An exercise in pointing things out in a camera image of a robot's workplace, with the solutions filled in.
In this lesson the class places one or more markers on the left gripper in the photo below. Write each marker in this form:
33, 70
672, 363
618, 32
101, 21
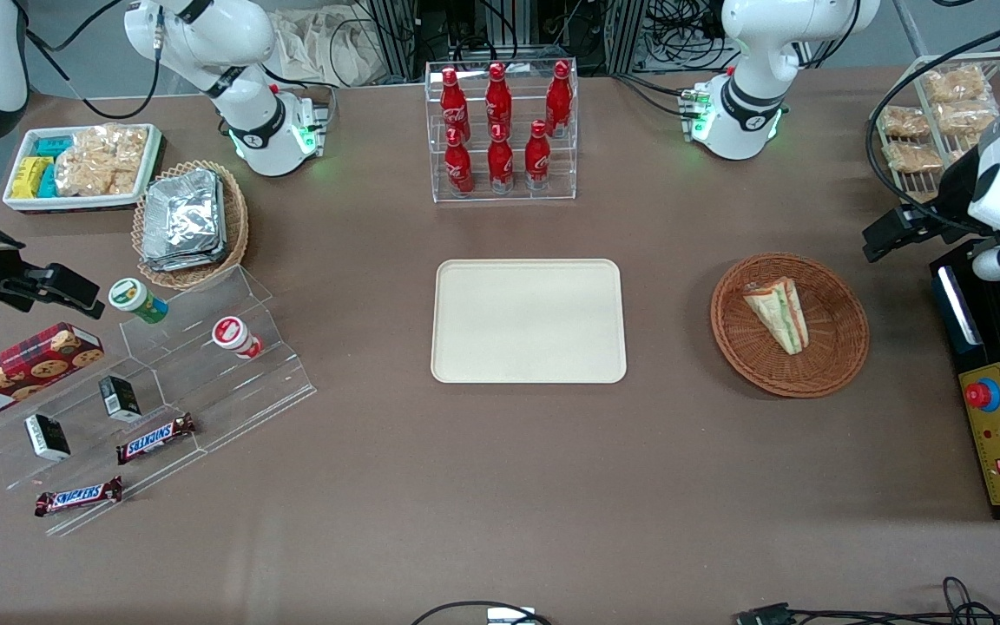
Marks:
954, 196

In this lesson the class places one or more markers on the triangular sandwich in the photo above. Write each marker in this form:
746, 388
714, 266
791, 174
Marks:
779, 312

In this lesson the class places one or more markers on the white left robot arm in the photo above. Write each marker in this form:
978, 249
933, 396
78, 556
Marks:
760, 87

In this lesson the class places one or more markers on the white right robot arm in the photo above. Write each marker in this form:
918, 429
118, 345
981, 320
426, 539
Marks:
240, 52

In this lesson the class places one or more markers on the white rectangular snack tray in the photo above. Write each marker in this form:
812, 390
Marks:
27, 204

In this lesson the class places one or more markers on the round brown wicker basket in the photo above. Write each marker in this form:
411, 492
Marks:
830, 347

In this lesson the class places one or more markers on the oval brown wicker basket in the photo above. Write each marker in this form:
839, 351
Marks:
235, 217

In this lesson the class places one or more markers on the beige plastic tray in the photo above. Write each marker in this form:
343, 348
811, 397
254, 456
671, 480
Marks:
528, 321

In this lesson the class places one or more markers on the bagged fried snack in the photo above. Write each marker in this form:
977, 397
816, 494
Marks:
956, 84
911, 156
904, 121
967, 117

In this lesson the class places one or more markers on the red tartan cookie box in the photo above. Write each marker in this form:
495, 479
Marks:
23, 369

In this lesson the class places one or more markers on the green lidded snack cup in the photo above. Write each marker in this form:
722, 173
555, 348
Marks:
137, 299

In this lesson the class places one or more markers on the teal snack packet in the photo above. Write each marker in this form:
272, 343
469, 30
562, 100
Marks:
54, 146
48, 182

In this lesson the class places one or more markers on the yellow snack packet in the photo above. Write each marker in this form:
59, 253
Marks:
29, 176

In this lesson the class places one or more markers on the small black box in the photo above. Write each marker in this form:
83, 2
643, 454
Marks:
48, 437
121, 398

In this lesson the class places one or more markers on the silver foil pack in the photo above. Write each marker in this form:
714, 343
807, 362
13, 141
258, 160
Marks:
183, 213
183, 263

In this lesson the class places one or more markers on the clear bag of rice crackers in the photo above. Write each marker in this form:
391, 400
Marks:
101, 161

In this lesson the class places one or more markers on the red emergency stop button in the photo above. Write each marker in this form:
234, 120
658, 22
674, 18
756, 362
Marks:
981, 395

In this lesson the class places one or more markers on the brown chocolate bar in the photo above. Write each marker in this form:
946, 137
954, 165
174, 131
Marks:
155, 438
79, 496

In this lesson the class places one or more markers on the red lidded snack cup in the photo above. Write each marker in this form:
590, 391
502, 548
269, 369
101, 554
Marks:
235, 337

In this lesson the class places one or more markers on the clear acrylic stepped display stand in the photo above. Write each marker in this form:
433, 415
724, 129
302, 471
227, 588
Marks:
240, 391

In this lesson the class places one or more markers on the red cola bottle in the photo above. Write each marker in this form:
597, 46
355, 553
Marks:
559, 97
458, 165
537, 156
498, 100
500, 161
451, 104

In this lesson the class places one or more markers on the clear acrylic bottle rack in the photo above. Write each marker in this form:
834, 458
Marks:
509, 187

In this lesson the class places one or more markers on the black plug connector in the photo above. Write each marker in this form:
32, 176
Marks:
763, 615

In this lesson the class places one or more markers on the white connector block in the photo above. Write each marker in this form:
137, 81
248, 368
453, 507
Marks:
510, 615

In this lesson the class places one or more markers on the aluminium frame post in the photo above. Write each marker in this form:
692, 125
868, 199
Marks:
626, 35
394, 35

